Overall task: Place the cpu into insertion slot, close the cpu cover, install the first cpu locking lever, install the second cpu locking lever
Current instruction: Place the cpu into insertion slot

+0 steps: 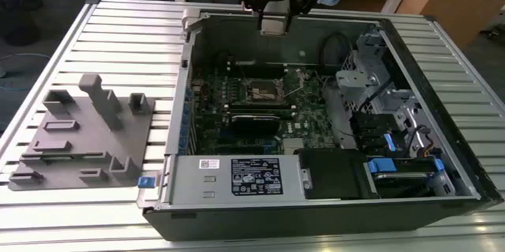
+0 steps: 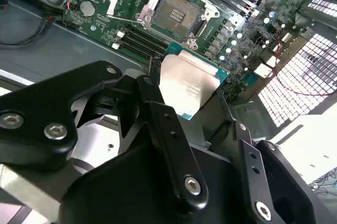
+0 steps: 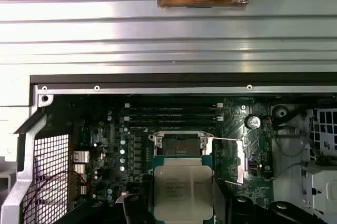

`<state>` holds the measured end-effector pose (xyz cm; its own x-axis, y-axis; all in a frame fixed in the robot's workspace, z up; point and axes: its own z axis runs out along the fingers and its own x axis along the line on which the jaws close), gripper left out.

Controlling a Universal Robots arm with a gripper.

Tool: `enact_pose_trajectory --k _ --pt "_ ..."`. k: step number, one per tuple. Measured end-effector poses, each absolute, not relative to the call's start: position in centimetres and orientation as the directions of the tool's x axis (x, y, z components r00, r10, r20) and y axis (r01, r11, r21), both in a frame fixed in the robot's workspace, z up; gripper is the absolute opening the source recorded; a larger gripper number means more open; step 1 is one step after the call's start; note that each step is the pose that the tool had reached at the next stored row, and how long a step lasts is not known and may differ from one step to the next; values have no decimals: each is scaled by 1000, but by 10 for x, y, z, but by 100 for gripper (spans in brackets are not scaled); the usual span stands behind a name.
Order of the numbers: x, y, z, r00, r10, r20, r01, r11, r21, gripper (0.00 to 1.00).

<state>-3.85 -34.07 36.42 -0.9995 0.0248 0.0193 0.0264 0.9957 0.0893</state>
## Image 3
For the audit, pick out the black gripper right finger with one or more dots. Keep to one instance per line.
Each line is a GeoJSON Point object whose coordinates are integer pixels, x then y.
{"type": "Point", "coordinates": [223, 208]}

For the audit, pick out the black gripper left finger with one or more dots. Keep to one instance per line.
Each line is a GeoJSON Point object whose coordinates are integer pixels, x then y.
{"type": "Point", "coordinates": [137, 211]}

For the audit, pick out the silver CPU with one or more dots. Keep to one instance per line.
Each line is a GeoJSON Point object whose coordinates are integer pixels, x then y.
{"type": "Point", "coordinates": [181, 189]}

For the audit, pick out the CPU socket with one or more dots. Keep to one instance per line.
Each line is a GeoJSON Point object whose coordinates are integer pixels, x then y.
{"type": "Point", "coordinates": [184, 145]}

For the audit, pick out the black RAM slot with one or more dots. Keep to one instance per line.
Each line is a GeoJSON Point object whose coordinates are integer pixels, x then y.
{"type": "Point", "coordinates": [171, 118]}
{"type": "Point", "coordinates": [171, 112]}
{"type": "Point", "coordinates": [171, 125]}
{"type": "Point", "coordinates": [171, 106]}

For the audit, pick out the small silver finned heatsink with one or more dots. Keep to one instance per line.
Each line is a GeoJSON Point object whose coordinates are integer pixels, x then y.
{"type": "Point", "coordinates": [81, 156]}
{"type": "Point", "coordinates": [79, 169]}
{"type": "Point", "coordinates": [83, 190]}

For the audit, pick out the green motherboard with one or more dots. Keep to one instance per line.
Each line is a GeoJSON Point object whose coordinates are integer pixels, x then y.
{"type": "Point", "coordinates": [105, 134]}

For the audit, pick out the round coin cell battery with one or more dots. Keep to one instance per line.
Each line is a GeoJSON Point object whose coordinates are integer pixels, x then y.
{"type": "Point", "coordinates": [252, 122]}

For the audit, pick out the silver drive cage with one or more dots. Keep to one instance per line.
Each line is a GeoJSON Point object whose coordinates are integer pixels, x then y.
{"type": "Point", "coordinates": [326, 189]}

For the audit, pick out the black PC case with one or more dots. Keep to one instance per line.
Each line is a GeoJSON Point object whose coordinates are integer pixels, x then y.
{"type": "Point", "coordinates": [158, 89]}

